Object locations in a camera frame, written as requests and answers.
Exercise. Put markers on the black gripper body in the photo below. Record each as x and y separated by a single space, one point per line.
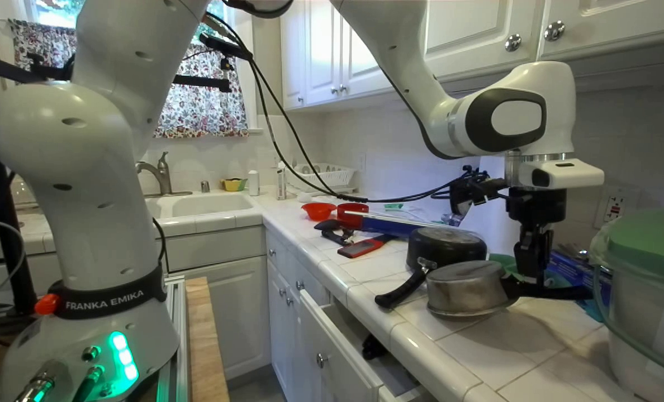
538 216

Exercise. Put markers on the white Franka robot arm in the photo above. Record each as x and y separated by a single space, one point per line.
85 186

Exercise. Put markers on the green cloth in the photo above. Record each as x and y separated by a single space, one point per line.
503 263

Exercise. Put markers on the blue cardboard box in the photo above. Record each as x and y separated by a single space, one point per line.
577 272

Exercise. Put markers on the clear container with green lid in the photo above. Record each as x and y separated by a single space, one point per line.
647 291

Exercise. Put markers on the small teal object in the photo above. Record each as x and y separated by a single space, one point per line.
393 209

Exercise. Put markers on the red and black tool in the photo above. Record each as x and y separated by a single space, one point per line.
360 250

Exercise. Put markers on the silver cabinet knob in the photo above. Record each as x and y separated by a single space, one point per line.
512 43
556 31

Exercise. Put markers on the white upper cabinet door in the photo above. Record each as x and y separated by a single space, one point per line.
487 31
312 57
622 24
360 69

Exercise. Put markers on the white cabinet door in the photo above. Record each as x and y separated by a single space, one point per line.
622 24
232 314
312 57
487 31
360 69

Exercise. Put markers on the black hand tool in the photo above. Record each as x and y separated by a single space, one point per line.
334 234

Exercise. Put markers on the open white drawer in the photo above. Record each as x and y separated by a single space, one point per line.
345 349

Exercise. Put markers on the white dish rack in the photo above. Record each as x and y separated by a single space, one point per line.
331 180

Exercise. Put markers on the white soap dispenser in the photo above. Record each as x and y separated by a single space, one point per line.
283 181

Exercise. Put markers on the small white bottle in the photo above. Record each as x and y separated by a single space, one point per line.
254 184

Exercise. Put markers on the white lower cabinet door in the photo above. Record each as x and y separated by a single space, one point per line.
232 314

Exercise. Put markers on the yellow sponge holder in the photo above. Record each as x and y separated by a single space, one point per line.
232 184

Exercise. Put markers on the white kitchen sink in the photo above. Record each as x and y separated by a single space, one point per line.
203 205

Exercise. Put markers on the wooden board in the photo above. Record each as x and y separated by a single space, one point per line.
206 343

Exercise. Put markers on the floral window curtain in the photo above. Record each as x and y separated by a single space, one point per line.
203 108

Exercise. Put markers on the metal sink faucet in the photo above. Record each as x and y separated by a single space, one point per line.
162 175

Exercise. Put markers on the white wall outlet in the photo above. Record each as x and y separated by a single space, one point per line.
615 213

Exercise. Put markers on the black camera boom bar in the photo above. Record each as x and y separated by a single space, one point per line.
209 82

